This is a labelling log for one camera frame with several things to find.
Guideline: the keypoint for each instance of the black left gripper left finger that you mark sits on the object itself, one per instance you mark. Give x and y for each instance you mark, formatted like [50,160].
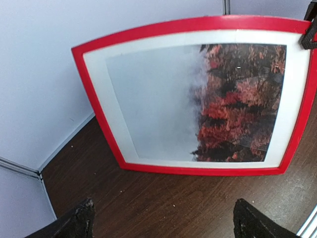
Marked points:
[76,223]

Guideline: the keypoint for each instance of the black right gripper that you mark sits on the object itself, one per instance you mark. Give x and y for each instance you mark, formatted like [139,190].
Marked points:
[307,41]

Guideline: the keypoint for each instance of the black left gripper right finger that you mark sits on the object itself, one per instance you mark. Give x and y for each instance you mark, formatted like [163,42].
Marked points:
[249,222]

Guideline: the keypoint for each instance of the clear acrylic sheet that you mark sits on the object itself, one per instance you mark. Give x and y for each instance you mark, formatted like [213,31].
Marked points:
[201,102]

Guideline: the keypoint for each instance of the right aluminium corner post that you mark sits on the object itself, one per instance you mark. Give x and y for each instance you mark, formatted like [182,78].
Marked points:
[226,7]

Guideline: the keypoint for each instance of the aluminium corner post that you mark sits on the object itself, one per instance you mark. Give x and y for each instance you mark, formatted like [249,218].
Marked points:
[28,172]
[226,7]

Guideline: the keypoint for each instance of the left aluminium corner post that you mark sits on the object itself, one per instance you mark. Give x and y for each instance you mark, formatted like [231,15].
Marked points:
[28,172]

